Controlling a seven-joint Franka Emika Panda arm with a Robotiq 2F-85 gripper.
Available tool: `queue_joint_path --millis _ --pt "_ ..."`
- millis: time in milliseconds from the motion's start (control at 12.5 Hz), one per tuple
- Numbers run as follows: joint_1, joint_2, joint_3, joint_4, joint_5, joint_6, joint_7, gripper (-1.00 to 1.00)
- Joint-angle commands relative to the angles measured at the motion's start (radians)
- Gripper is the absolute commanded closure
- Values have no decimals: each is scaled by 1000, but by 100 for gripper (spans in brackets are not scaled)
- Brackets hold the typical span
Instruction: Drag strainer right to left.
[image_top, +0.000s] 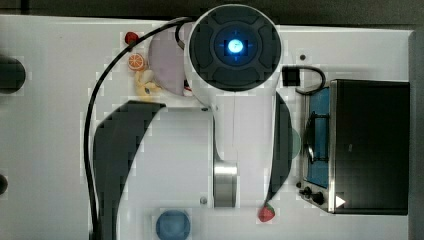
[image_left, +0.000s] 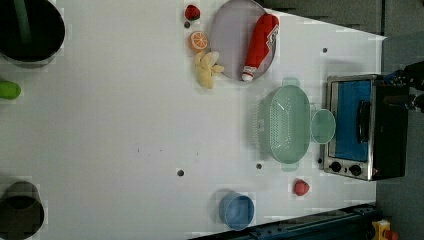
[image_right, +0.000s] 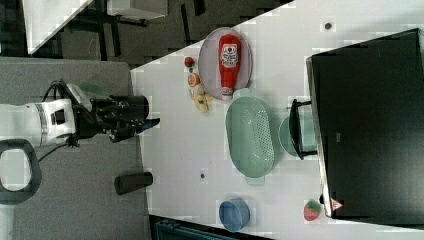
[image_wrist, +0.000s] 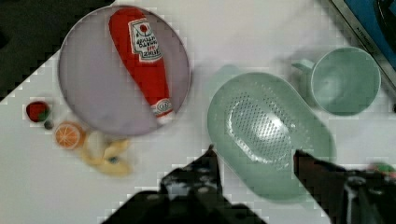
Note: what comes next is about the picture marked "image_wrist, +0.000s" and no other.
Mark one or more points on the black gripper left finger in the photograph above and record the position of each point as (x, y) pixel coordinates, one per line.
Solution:
(202, 172)

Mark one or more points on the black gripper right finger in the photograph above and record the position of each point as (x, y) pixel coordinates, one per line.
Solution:
(347, 196)

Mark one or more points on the green plastic strainer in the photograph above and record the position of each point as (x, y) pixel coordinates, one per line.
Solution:
(257, 121)

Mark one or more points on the toy peeled banana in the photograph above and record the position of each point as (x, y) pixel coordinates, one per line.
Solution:
(104, 155)

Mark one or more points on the green mug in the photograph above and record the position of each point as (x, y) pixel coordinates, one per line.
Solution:
(343, 82)

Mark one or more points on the toy orange slice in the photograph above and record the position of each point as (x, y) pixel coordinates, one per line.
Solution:
(69, 135)

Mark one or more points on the grey round plate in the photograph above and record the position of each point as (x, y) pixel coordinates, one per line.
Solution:
(97, 87)

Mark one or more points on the small red toy strawberry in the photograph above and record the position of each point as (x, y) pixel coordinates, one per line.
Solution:
(37, 111)

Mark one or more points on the red plush ketchup bottle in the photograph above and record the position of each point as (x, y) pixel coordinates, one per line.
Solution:
(140, 53)

